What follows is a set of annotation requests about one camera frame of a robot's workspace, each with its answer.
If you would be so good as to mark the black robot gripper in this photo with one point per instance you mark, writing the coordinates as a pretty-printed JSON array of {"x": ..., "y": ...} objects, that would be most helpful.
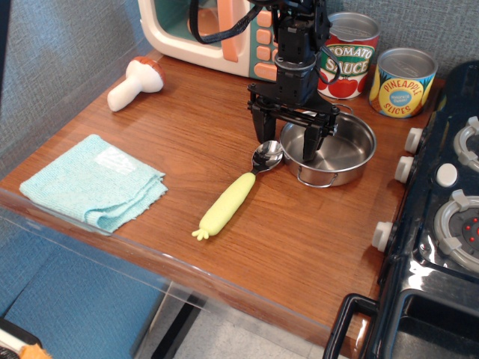
[{"x": 294, "y": 98}]

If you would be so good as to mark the stainless steel pot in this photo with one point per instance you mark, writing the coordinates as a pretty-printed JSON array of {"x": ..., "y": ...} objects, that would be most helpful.
[{"x": 341, "y": 159}]

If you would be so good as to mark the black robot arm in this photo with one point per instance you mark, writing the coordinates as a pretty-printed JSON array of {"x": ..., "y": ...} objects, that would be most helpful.
[{"x": 301, "y": 29}]

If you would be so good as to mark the light blue folded cloth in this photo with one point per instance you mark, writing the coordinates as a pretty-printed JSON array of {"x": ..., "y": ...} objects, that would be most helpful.
[{"x": 96, "y": 184}]

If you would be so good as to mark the tomato sauce can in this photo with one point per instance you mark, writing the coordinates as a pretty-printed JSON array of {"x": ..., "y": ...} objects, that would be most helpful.
[{"x": 353, "y": 41}]

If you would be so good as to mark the pineapple slices can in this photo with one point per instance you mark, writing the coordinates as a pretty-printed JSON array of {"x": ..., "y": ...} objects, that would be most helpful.
[{"x": 402, "y": 81}]

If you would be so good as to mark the toy mushroom brown cap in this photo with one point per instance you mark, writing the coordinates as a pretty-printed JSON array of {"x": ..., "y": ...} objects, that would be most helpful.
[{"x": 142, "y": 75}]

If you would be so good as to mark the teal toy microwave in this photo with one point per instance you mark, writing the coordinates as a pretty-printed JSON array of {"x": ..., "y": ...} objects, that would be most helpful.
[{"x": 237, "y": 36}]

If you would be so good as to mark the black toy stove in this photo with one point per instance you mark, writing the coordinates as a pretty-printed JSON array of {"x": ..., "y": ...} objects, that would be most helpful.
[{"x": 428, "y": 299}]

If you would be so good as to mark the clear acrylic barrier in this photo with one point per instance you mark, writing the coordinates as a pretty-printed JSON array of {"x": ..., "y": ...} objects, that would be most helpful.
[{"x": 77, "y": 301}]

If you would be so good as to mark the orange fuzzy object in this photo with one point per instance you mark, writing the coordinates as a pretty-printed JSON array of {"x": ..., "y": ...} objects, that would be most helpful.
[{"x": 33, "y": 352}]

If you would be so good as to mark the spoon with yellow handle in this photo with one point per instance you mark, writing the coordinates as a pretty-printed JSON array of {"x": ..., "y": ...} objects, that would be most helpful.
[{"x": 267, "y": 156}]

